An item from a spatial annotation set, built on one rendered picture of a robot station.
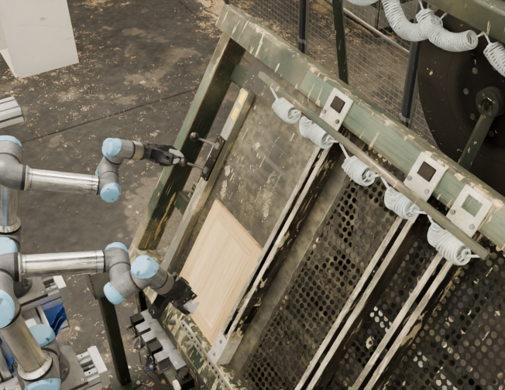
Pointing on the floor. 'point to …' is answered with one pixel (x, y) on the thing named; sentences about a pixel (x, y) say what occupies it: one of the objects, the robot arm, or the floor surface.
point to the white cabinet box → (34, 35)
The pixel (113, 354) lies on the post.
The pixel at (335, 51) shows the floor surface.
